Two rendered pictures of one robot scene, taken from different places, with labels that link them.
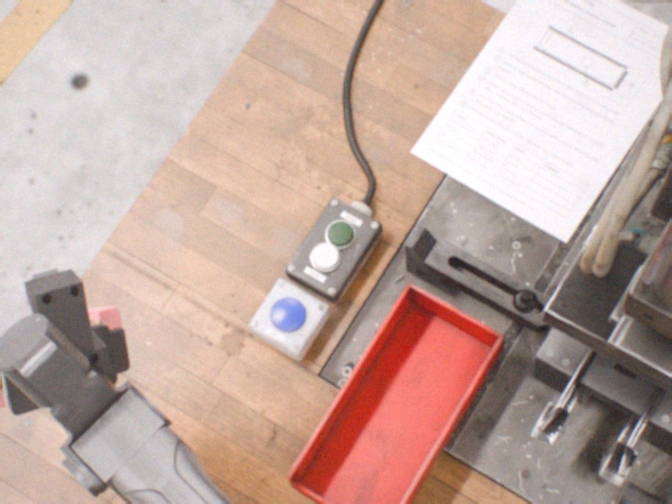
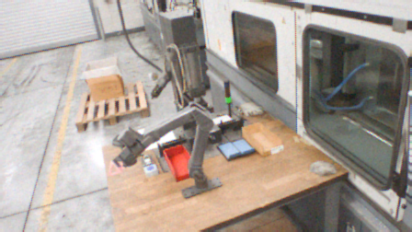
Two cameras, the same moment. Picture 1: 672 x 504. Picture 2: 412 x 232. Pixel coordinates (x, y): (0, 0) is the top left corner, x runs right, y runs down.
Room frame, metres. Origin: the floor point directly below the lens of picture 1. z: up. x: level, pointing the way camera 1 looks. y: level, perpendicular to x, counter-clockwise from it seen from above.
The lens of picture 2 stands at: (-0.60, 1.15, 1.92)
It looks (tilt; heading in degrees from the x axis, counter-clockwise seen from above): 26 degrees down; 301
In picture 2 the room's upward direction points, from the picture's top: 9 degrees counter-clockwise
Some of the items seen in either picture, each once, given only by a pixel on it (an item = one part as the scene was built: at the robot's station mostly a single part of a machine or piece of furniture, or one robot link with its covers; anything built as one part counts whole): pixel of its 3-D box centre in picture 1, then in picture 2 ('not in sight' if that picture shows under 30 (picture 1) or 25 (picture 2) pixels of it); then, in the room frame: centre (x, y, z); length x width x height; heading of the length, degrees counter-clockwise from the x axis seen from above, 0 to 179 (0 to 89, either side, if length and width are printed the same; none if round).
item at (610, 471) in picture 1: (626, 449); not in sight; (0.23, -0.25, 0.98); 0.07 x 0.02 x 0.01; 138
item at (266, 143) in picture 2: not in sight; (261, 139); (-0.04, -0.37, 0.93); 0.25 x 0.13 x 0.08; 138
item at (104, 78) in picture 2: not in sight; (105, 78); (3.22, -2.32, 0.40); 0.67 x 0.60 x 0.50; 130
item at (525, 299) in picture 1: (490, 289); (174, 144); (0.43, -0.16, 0.95); 0.15 x 0.03 x 0.10; 48
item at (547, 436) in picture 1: (558, 410); not in sight; (0.28, -0.19, 0.98); 0.07 x 0.02 x 0.01; 138
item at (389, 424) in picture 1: (397, 411); (179, 162); (0.32, -0.03, 0.93); 0.25 x 0.12 x 0.06; 138
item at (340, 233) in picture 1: (340, 235); not in sight; (0.53, -0.01, 0.93); 0.03 x 0.03 x 0.02
